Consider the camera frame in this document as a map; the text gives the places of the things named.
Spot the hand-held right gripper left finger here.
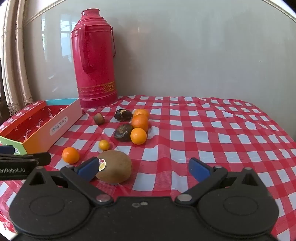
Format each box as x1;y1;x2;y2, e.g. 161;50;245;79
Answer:
23;157;114;206

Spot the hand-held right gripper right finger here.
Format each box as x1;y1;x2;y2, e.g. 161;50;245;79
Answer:
175;158;266;206

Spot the orange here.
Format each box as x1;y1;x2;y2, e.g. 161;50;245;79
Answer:
130;127;148;145
133;108;150;119
62;147;80;164
131;114;149;131

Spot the brown kiwi with sticker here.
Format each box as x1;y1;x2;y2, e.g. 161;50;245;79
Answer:
95;150;133;184

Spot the colourful cardboard box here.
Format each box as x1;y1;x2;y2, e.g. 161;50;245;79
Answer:
0;98;83;155

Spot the dark brown wrinkled fruit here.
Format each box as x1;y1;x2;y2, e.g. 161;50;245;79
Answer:
114;124;134;142
114;109;133;122

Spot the small brown round fruit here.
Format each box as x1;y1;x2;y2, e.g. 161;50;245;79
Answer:
94;113;105;126

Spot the red white checkered tablecloth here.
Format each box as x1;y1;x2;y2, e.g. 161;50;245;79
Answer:
0;95;296;241

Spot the beige curtain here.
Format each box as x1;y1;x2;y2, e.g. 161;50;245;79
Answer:
0;0;35;116

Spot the red thermos flask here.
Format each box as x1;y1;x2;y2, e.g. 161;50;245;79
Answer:
70;9;118;109

